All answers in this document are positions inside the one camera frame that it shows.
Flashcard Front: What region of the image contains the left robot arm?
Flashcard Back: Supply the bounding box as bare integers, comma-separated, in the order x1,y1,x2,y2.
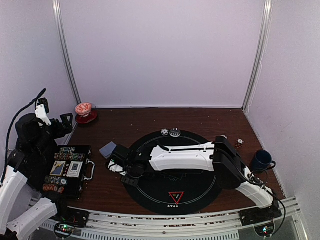
0,96,73,240

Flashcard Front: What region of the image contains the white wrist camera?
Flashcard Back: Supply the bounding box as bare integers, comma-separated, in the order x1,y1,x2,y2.
35,98,52,126
107,161,126,176

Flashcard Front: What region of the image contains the red patterned bowl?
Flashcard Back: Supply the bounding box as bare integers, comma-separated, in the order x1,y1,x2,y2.
75,102,92,117

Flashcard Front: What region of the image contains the round black poker mat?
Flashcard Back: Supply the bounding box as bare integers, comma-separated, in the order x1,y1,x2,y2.
121,128,222,215

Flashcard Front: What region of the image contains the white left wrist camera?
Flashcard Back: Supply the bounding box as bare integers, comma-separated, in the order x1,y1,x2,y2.
35,98,52,126

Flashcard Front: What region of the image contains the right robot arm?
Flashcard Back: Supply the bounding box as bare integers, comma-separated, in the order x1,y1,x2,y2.
108,132,282,225

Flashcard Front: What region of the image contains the red white chip stack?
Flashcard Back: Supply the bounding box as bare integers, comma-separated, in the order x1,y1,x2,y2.
236,139,244,149

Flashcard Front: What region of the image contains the front aluminium rail base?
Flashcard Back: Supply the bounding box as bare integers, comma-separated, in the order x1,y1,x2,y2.
27,197,308,240

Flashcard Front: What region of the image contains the blue white chip top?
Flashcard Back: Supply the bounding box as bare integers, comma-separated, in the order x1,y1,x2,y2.
160,128,169,136

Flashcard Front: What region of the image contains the dark blue mug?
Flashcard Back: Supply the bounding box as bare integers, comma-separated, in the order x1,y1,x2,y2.
249,149,276,174

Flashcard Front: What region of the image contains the clear acrylic dealer button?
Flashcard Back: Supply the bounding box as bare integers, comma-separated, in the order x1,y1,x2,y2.
169,128,181,138

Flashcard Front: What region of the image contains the red triangle marker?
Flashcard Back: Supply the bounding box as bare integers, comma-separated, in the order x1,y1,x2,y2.
168,191,185,205

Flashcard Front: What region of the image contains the card deck in case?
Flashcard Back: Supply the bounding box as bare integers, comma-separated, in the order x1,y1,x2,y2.
49,160,66,177
66,161,83,178

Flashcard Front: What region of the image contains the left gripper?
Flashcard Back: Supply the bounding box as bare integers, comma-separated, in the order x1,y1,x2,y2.
32,112,73,157

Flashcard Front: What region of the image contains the right aluminium frame post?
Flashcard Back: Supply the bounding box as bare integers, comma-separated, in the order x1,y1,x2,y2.
241,0,274,113

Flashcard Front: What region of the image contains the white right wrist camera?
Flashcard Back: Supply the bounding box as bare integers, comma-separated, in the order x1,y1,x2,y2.
107,161,126,176

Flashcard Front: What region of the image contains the blue playing card deck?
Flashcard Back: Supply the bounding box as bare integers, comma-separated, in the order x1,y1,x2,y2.
99,141,117,159

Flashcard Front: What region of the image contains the aluminium frame post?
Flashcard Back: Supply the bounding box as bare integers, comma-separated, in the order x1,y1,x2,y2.
241,0,274,113
52,0,81,104

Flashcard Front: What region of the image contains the black poker chip case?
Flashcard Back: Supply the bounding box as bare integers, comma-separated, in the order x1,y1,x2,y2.
27,145,94,199

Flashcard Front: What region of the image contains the left aluminium frame post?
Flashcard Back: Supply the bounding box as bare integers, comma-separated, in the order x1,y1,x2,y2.
52,0,81,104

